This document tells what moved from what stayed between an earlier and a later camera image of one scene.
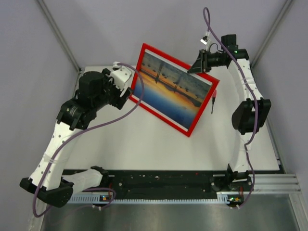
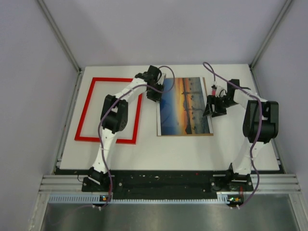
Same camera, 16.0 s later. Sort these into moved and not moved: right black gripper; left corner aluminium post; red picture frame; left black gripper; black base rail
Moved: left black gripper; red picture frame; right black gripper
Not moved: left corner aluminium post; black base rail
